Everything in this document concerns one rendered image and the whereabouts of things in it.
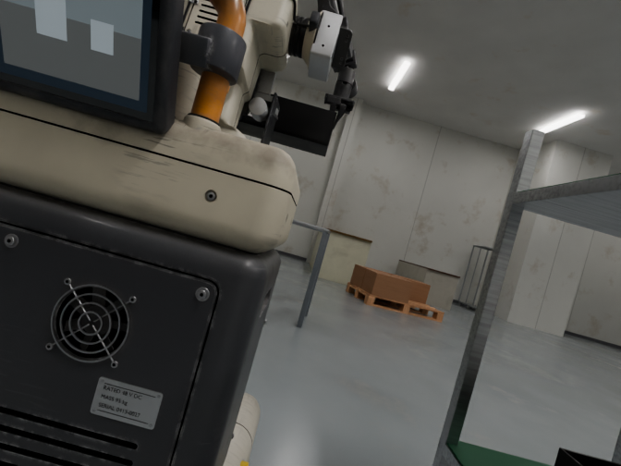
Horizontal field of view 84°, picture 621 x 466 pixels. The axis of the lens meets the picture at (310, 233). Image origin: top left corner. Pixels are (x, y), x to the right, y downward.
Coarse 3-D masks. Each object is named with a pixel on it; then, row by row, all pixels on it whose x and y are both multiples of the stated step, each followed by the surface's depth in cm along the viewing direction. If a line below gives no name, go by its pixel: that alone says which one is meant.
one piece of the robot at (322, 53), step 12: (324, 12) 79; (324, 24) 79; (336, 24) 79; (324, 36) 78; (336, 36) 79; (312, 48) 78; (324, 48) 78; (312, 60) 80; (324, 60) 79; (312, 72) 85; (324, 72) 83
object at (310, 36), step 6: (312, 12) 76; (318, 12) 76; (312, 18) 76; (318, 18) 76; (312, 24) 76; (318, 24) 77; (306, 30) 79; (312, 30) 78; (318, 30) 78; (306, 36) 79; (312, 36) 78; (306, 42) 80; (312, 42) 78; (306, 48) 80; (306, 54) 81; (306, 60) 82
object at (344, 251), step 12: (336, 240) 635; (348, 240) 635; (360, 240) 636; (312, 252) 879; (336, 252) 635; (348, 252) 635; (360, 252) 636; (312, 264) 741; (324, 264) 634; (336, 264) 635; (348, 264) 636; (360, 264) 636; (324, 276) 634; (336, 276) 635; (348, 276) 636
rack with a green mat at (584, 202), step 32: (512, 192) 81; (544, 192) 70; (576, 192) 62; (608, 192) 56; (512, 224) 80; (576, 224) 82; (608, 224) 74; (480, 320) 80; (480, 352) 80; (448, 416) 82; (448, 448) 78; (480, 448) 81
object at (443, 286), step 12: (408, 264) 813; (408, 276) 790; (420, 276) 719; (432, 276) 697; (444, 276) 698; (456, 276) 693; (432, 288) 697; (444, 288) 698; (432, 300) 697; (444, 300) 698
